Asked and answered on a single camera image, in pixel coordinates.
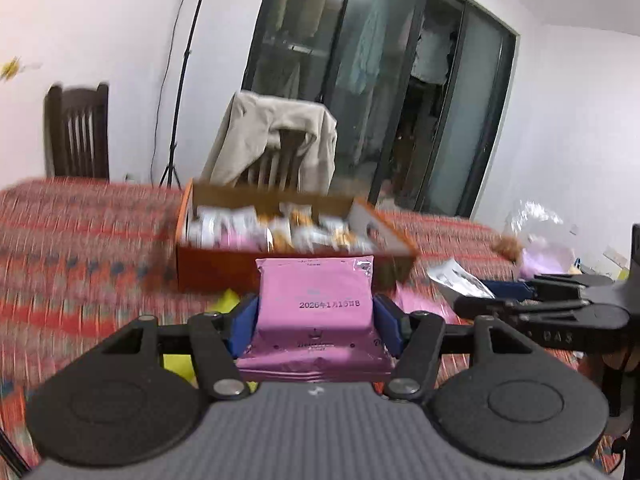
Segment hanging light blue shirt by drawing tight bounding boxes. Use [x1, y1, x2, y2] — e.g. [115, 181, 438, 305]
[350, 7, 385, 93]

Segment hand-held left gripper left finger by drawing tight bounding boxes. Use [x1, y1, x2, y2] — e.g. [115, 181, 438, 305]
[102, 296, 258, 402]

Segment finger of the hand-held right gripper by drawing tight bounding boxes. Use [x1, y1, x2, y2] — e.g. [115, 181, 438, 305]
[452, 296, 632, 350]
[484, 274, 617, 302]

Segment hanging white garment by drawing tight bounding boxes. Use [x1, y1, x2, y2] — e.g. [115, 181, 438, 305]
[412, 30, 453, 83]

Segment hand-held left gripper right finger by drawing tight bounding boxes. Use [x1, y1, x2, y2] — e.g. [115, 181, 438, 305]
[374, 294, 538, 402]

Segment white printed snack packet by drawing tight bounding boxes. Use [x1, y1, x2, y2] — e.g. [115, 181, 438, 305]
[427, 259, 497, 302]

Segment yellow snack packet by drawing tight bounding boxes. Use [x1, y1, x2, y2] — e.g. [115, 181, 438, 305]
[162, 352, 201, 392]
[210, 287, 243, 313]

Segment dark wooden chair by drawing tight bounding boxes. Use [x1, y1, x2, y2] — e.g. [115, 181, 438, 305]
[44, 82, 111, 179]

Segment black power cable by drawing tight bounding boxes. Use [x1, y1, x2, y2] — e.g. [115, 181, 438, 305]
[150, 0, 197, 182]

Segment wooden chair with jacket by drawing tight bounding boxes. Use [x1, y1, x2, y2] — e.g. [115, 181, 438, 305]
[239, 130, 307, 188]

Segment clear plastic bag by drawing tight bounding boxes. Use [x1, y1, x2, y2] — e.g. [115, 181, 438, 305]
[502, 199, 581, 281]

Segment pink snack packet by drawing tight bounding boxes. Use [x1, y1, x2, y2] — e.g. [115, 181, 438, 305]
[235, 256, 396, 383]
[395, 282, 458, 325]

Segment brown fuzzy object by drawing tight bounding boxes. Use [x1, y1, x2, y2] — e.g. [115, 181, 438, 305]
[492, 236, 525, 262]

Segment studio light on stand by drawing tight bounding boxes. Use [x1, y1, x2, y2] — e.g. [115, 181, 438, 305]
[159, 0, 221, 189]

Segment beige jacket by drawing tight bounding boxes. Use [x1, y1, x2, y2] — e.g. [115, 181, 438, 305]
[202, 91, 338, 196]

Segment pile of snack packets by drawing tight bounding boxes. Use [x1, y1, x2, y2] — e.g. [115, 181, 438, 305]
[186, 202, 378, 256]

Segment orange cardboard box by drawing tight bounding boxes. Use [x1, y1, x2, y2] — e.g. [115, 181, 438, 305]
[175, 178, 420, 295]

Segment yellow flowers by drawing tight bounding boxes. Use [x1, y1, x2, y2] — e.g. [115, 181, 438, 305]
[0, 57, 43, 82]

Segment sliding glass door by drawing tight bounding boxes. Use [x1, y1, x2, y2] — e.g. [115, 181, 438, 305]
[242, 0, 517, 218]

